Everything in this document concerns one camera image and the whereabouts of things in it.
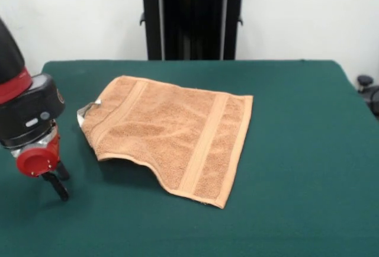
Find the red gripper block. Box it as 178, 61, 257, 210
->
16, 122, 70, 202

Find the tan terry towel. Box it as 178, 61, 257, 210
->
76, 75, 255, 210

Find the dark green table cloth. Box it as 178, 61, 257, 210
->
0, 59, 379, 257

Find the grey caster leg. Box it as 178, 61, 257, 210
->
356, 75, 379, 104

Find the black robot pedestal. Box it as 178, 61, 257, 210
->
130, 0, 255, 61

